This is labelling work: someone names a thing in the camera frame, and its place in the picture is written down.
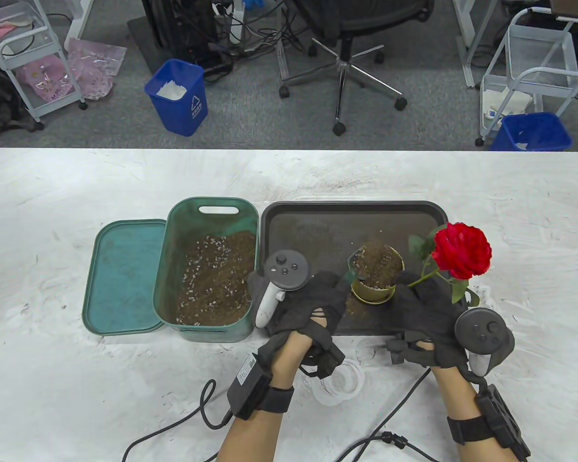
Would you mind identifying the person's left hand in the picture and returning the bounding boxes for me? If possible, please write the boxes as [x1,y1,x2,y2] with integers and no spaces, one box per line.
[248,270,352,349]

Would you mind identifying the person's right hand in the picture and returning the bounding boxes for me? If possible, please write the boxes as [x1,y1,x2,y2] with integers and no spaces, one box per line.
[386,272,470,369]

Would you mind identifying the brown potting mix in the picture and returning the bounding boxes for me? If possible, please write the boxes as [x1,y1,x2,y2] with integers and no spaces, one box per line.
[354,241,404,288]
[343,289,372,318]
[176,230,257,327]

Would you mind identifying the yellow ribbed flower pot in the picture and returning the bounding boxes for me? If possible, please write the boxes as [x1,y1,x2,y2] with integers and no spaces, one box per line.
[351,243,405,305]

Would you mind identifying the green garden trowel scoop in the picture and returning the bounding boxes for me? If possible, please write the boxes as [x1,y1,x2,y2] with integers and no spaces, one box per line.
[346,250,368,285]

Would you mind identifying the red artificial rose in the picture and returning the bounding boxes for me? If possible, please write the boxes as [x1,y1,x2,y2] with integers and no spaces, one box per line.
[407,221,493,308]

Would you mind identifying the teal plastic bin lid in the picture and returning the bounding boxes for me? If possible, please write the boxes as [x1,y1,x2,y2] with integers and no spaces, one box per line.
[82,219,168,336]

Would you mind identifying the person's right forearm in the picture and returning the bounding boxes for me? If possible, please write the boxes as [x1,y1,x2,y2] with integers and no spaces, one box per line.
[431,366,492,462]

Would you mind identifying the person's left forearm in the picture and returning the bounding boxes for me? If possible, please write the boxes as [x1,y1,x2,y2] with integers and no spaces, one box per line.
[215,332,314,462]

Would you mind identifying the grey and white left controller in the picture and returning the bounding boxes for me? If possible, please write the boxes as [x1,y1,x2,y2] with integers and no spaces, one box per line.
[255,250,310,329]

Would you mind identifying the dark grey right controller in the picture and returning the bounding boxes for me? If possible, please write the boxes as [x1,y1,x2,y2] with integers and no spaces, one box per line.
[454,307,516,378]

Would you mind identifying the clear round plastic piece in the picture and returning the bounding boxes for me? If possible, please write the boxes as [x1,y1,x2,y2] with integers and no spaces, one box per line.
[355,337,381,364]

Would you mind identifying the dark brown plastic tray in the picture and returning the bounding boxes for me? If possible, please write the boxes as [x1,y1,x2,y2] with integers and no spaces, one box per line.
[258,200,452,336]

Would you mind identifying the black labelled wrist box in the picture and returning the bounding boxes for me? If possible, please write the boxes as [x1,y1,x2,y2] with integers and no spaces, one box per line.
[226,353,271,420]

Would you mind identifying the green plastic storage bin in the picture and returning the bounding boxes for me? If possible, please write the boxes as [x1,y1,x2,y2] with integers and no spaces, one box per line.
[153,196,261,343]

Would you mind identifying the plain blue waste bin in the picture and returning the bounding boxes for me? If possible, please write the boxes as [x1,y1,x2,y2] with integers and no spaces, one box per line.
[490,112,573,152]

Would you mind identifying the white box in cart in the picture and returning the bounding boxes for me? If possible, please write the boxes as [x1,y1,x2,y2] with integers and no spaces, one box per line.
[482,87,534,121]

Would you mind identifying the blue bin with white symbol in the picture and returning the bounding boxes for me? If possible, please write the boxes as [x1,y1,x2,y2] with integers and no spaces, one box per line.
[144,59,209,137]

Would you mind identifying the white desk leg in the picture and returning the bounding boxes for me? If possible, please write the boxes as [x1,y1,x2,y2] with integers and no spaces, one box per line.
[453,0,494,89]
[65,0,106,51]

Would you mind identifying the white rolling cart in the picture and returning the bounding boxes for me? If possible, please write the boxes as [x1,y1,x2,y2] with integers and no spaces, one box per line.
[0,0,88,131]
[475,7,578,147]

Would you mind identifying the white power strip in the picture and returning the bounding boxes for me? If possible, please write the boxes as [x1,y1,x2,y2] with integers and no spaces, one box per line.
[212,0,246,45]

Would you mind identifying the black office chair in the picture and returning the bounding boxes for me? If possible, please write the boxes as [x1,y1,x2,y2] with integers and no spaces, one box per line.
[277,0,436,137]

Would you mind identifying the black floor mat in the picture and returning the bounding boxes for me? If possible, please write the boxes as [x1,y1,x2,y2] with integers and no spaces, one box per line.
[127,17,174,75]

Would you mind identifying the black computer tower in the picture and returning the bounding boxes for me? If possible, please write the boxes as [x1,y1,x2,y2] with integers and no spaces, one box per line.
[142,0,220,63]

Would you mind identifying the pink plastic bag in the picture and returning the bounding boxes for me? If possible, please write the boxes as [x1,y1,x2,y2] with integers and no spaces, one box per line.
[66,38,127,101]
[17,54,75,102]

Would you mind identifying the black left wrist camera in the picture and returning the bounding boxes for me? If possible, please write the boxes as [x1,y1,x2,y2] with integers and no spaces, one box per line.
[301,339,346,379]

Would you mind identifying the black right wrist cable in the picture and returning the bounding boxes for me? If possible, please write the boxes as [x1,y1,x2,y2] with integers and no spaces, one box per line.
[335,368,458,462]

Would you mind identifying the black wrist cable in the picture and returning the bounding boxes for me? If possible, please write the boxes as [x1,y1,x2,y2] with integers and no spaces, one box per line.
[120,379,234,462]
[335,368,458,462]

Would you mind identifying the black left wrist strap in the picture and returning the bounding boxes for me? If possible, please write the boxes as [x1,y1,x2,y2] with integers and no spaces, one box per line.
[258,385,294,413]

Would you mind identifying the black wrist strap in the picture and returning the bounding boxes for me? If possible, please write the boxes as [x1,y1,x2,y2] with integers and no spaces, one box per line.
[447,415,487,444]
[258,385,294,413]

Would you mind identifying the black right wrist strap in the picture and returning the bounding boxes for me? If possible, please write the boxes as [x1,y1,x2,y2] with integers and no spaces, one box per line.
[447,415,487,444]

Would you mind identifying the black lattice wrist mount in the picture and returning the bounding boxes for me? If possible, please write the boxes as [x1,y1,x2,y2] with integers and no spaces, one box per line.
[477,385,531,462]

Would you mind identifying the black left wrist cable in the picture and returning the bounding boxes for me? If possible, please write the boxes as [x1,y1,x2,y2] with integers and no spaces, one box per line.
[120,379,234,462]

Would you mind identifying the aluminium rail piece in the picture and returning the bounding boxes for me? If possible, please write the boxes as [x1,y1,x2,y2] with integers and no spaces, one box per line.
[276,34,290,81]

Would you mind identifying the tangle of black cables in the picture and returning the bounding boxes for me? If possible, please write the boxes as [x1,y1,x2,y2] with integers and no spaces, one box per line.
[173,0,304,82]

